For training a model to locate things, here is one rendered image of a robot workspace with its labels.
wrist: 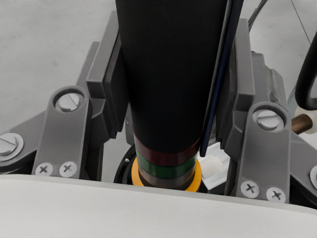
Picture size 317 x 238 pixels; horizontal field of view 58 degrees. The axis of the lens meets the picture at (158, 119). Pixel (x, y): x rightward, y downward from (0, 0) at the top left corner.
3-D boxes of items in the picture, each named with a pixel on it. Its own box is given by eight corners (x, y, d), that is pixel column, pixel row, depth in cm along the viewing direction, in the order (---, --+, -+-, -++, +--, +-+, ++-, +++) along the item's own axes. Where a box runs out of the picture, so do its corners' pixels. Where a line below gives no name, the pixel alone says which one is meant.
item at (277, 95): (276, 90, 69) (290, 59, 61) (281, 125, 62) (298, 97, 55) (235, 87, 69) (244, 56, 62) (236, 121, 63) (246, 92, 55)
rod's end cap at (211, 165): (209, 162, 23) (212, 148, 21) (223, 182, 22) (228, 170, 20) (187, 172, 22) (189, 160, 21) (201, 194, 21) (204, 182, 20)
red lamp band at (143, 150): (179, 102, 16) (180, 87, 15) (213, 148, 14) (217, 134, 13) (123, 125, 15) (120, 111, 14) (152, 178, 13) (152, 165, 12)
